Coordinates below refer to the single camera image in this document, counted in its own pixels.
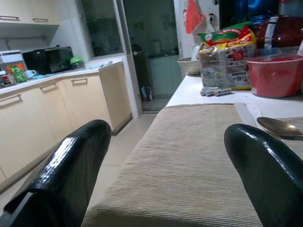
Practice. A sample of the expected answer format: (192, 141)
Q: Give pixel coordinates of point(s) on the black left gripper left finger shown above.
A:
(66, 179)

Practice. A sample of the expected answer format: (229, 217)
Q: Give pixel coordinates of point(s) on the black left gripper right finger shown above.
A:
(272, 179)

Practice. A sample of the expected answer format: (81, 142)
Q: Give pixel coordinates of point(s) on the golden metal spoon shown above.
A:
(274, 127)

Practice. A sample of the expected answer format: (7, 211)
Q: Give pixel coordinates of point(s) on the beige kitchen base cabinets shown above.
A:
(28, 123)

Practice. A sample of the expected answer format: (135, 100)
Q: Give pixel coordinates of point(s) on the small battery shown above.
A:
(209, 93)
(223, 90)
(222, 93)
(209, 89)

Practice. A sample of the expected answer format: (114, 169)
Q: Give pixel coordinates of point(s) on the red plastic bucket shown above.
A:
(272, 78)

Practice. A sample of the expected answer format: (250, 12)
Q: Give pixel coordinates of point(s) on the light blue cloth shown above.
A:
(41, 76)

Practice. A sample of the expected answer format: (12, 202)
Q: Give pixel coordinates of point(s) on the white mug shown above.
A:
(29, 73)

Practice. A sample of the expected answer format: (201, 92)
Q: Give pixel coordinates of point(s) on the green Milo packet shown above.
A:
(16, 73)

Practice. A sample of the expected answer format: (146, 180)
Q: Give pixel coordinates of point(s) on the green round container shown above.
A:
(77, 62)

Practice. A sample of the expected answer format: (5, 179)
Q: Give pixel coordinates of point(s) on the red label jar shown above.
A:
(5, 79)

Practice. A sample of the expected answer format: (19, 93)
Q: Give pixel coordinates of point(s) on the black microwave oven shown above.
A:
(60, 59)

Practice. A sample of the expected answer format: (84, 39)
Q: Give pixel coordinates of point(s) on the colourful bread bag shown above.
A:
(225, 66)

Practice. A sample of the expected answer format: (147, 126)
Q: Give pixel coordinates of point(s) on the black coffee machine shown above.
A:
(35, 60)

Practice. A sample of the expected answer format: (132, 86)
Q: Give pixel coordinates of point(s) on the white kitchen appliance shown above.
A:
(10, 58)

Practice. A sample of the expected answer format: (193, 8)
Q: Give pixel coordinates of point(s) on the white ceramic bowl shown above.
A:
(188, 67)

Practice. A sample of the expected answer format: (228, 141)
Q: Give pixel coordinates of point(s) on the dark red snack bag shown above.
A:
(284, 30)

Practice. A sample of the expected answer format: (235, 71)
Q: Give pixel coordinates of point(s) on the glass window pane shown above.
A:
(101, 26)

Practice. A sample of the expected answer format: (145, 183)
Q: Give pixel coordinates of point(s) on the glass sliding door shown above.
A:
(154, 47)

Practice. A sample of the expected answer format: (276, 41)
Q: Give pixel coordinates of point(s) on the red orange hanging cloth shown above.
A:
(193, 16)

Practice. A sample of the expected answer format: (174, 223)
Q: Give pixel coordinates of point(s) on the white wall socket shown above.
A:
(211, 17)

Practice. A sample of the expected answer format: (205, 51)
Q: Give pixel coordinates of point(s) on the beige wall cabinet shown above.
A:
(28, 9)

